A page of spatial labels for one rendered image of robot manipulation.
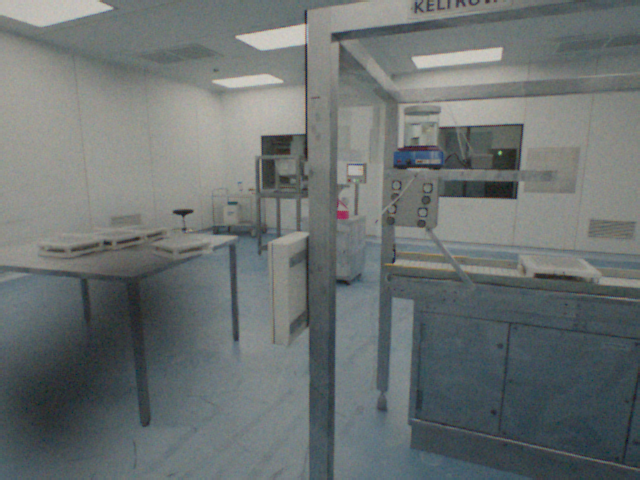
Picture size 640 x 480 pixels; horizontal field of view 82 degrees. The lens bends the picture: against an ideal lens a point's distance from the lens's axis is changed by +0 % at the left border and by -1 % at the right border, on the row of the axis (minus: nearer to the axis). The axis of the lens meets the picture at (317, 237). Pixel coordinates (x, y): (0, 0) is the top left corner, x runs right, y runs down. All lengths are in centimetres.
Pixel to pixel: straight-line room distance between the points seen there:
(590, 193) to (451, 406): 535
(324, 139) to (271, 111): 694
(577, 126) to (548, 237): 168
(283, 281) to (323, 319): 18
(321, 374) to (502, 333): 91
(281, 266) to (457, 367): 113
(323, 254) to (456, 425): 123
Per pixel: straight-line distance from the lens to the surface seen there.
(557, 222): 683
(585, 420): 197
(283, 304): 92
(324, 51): 98
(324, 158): 94
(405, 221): 156
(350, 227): 415
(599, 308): 172
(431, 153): 159
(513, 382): 186
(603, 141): 688
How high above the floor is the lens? 131
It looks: 10 degrees down
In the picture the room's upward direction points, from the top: straight up
